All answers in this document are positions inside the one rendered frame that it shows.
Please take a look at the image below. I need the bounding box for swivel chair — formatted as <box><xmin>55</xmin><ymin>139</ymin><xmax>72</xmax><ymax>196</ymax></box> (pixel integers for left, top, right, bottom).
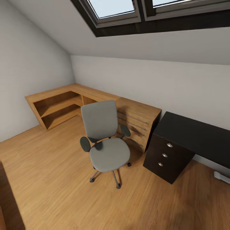
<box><xmin>80</xmin><ymin>100</ymin><xmax>131</xmax><ymax>189</ymax></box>

